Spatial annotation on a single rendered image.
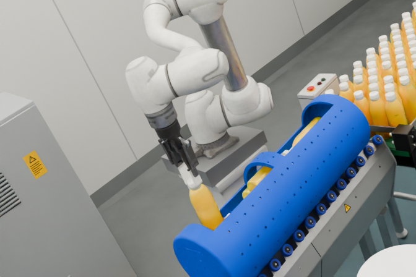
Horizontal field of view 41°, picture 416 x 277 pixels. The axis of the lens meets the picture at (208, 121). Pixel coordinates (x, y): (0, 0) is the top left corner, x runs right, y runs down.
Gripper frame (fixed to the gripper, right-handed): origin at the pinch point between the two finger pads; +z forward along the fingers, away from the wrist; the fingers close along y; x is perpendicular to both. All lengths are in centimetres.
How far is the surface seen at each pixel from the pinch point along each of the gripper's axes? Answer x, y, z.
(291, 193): 25.0, 14.1, 24.6
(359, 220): 56, 13, 64
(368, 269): 12, 47, 36
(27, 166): 3, -147, 24
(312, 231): 30, 12, 47
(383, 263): 16, 50, 36
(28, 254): -21, -150, 67
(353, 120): 68, 14, 24
